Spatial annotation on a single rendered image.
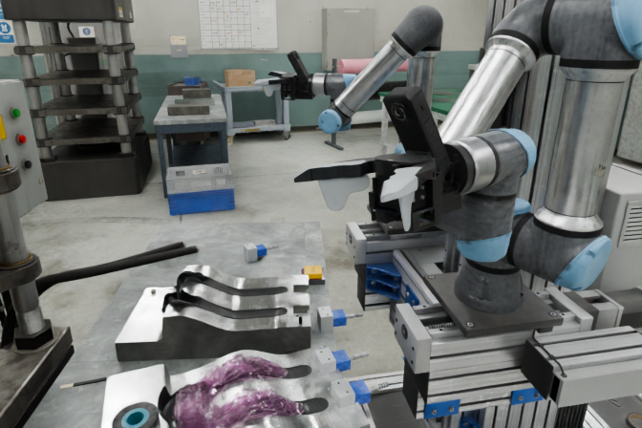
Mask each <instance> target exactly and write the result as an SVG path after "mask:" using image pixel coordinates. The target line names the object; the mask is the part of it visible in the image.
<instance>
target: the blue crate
mask: <svg viewBox="0 0 642 428"><path fill-rule="evenodd" d="M167 196H168V203H169V212H170V215H172V216H175V215H184V214H194V213H204V212H213V211H223V210H232V209H235V202H234V188H228V189H218V190H207V191H196V192H185V193H175V194H167Z"/></svg>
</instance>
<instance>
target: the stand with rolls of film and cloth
mask: <svg viewBox="0 0 642 428"><path fill-rule="evenodd" d="M372 60H373V58H366V59H340V60H339V61H338V63H337V58H333V59H332V73H333V74H337V71H338V72H339V73H340V74H360V73H361V72H362V71H363V70H364V69H365V67H366V66H367V65H368V64H369V63H370V62H371V61H372ZM407 71H408V59H407V60H406V61H405V62H404V63H403V64H402V65H401V66H400V67H399V68H398V69H397V70H396V72H407ZM395 87H407V80H401V81H385V82H384V83H383V85H382V86H381V87H380V88H379V89H378V90H377V91H376V92H375V93H374V94H373V95H372V96H371V97H370V98H369V99H368V100H377V99H380V96H379V95H378V92H391V91H392V90H393V89H394V88H395ZM380 121H382V110H374V111H363V112H355V113H354V115H353V116H352V123H351V124H360V123H370V122H380ZM325 144H328V145H329V146H331V147H333V148H335V149H337V150H339V151H342V150H344V147H341V146H339V145H337V144H336V132H335V133H333V134H332V142H330V141H328V140H325Z"/></svg>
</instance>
